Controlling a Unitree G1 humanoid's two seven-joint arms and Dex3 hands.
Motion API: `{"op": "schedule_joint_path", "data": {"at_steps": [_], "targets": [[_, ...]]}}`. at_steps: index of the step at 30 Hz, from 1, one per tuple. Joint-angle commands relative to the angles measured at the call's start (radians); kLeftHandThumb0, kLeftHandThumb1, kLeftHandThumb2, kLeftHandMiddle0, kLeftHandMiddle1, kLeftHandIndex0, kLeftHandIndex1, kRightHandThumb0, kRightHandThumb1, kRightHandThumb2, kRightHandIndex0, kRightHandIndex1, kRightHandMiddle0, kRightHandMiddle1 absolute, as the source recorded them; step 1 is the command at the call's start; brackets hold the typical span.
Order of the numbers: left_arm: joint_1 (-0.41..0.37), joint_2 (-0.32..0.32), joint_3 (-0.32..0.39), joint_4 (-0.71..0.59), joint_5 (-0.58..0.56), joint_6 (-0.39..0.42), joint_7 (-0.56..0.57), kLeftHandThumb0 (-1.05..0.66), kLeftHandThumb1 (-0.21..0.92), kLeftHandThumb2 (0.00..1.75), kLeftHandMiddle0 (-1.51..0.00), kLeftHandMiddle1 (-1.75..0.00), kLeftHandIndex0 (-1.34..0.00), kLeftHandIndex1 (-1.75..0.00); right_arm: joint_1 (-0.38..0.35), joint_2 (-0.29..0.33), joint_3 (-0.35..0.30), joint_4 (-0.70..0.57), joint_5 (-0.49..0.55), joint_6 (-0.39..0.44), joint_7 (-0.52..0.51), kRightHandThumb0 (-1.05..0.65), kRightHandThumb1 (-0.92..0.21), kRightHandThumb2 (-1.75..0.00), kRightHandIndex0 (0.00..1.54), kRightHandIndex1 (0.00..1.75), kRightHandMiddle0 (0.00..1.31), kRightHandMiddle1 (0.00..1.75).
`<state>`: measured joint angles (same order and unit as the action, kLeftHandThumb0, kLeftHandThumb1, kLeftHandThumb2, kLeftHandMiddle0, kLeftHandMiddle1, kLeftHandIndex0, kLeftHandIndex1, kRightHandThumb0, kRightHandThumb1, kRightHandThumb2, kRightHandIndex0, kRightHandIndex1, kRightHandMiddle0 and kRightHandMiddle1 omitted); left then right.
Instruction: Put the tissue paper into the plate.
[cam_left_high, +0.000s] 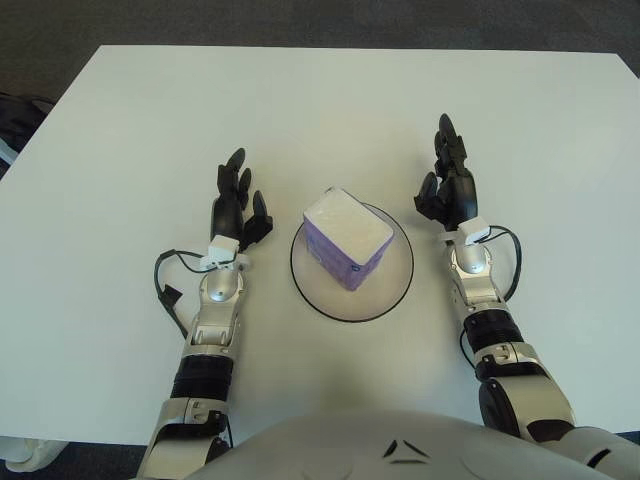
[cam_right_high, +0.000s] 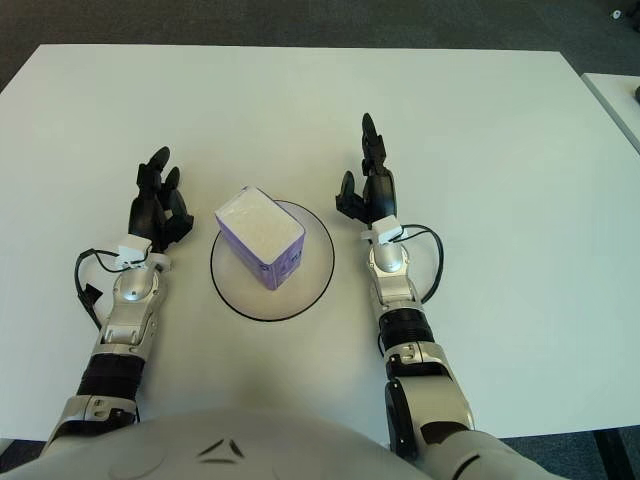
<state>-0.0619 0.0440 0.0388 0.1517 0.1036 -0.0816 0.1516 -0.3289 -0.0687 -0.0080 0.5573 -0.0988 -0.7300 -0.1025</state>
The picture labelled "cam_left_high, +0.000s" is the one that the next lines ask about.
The white and blue object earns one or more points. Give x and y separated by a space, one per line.
4 150

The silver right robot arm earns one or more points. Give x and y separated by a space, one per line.
490 325

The white plate with black rim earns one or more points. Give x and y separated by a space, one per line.
395 280

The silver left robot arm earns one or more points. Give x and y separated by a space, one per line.
212 320

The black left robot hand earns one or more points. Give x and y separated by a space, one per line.
227 212

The grey robot torso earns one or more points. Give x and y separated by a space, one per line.
350 450

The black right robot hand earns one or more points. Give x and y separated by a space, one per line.
457 195

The white rounded base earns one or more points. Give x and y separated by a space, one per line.
27 452

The black bag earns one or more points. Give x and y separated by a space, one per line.
20 115

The purple tissue paper pack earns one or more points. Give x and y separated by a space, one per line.
345 220

